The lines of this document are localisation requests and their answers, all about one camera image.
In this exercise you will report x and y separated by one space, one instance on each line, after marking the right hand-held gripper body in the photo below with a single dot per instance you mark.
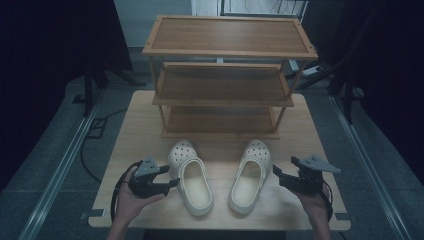
308 180

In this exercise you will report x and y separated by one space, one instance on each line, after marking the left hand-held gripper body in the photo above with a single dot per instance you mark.
146 168

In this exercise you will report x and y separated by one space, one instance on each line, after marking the cream clog shoe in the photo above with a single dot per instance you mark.
247 186
195 186

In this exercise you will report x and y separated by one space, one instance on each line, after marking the person's right hand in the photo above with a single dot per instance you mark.
316 206

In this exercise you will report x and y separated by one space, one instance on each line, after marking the person's left hand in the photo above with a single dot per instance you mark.
128 205

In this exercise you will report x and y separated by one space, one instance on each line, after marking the black stand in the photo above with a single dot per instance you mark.
348 96
88 86

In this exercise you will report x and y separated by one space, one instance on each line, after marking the white power strip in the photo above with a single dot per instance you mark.
311 70

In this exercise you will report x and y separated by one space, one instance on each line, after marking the dark curtain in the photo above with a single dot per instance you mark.
50 50
393 66

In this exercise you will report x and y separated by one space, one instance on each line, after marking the three-tier wooden shoe rack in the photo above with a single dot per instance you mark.
230 36

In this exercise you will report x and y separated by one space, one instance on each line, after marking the dark framed window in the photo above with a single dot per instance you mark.
263 6

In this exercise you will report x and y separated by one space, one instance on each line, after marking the metal floor rail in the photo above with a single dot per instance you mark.
56 176
370 163

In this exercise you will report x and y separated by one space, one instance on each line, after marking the black floor socket frame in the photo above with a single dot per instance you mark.
89 133

